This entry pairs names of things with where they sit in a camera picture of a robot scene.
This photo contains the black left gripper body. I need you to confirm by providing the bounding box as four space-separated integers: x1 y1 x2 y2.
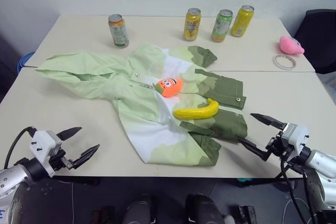
46 148 76 174

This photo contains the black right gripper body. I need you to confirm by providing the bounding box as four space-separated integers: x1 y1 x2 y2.
265 132 291 162

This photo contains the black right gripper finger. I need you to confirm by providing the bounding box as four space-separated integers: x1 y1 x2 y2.
236 136 271 162
250 113 287 132

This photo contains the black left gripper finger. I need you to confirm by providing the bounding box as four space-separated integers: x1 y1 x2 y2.
68 144 101 170
56 126 83 142

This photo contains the clear tape roll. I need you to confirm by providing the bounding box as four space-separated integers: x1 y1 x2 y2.
272 54 296 70

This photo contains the yellow toy banana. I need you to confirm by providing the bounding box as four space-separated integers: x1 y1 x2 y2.
172 98 220 120

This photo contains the pink plush toy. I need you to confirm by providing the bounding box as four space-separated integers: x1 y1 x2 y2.
279 36 306 55

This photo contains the green and white zip jacket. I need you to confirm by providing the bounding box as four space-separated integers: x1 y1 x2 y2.
35 42 248 168

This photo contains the black chair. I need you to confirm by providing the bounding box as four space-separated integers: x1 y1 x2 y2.
292 9 336 74

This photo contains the orange plush toy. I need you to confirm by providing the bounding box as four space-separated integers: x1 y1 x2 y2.
153 77 184 98

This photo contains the plain yellow drink can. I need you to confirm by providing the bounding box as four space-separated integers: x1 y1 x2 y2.
230 5 255 37

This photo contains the light green drink can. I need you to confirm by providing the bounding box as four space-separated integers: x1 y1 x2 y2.
211 9 234 42

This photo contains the green and orange drink can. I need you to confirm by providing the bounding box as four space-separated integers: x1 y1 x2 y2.
108 14 130 48

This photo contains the yellow drink can with print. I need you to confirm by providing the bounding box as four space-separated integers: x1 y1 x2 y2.
183 7 202 42

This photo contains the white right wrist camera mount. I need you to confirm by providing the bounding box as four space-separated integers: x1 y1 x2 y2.
281 123 310 157

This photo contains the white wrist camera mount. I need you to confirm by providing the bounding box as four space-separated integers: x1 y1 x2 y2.
29 130 63 177
281 123 310 157

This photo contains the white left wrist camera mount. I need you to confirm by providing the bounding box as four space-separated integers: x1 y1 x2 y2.
29 130 63 177

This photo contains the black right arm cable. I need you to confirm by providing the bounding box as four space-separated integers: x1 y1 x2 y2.
279 157 319 224

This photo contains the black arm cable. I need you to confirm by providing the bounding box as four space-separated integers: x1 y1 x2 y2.
279 157 319 224
3 126 37 170

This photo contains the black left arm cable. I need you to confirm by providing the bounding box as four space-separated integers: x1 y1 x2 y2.
3 126 37 170

